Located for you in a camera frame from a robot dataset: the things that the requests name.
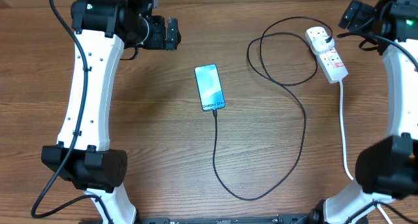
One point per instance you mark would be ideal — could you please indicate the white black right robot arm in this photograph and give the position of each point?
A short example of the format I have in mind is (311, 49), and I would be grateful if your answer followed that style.
(387, 170)

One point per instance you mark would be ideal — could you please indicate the white charger plug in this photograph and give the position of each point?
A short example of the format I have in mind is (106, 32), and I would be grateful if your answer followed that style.
(321, 45)

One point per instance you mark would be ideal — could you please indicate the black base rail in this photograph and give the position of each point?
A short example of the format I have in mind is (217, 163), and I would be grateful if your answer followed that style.
(280, 219)

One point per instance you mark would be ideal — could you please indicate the white power strip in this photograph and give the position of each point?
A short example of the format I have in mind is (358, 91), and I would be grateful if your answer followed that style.
(330, 62)

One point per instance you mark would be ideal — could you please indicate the blue Galaxy smartphone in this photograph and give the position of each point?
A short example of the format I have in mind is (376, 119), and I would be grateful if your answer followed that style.
(209, 87)

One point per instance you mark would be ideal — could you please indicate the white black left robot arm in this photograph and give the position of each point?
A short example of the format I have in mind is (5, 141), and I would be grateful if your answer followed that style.
(101, 31)

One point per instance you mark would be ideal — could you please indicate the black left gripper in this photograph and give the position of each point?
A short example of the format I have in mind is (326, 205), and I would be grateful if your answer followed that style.
(159, 40)

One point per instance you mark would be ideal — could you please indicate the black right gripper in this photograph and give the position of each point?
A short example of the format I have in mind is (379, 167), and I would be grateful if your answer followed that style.
(353, 17)

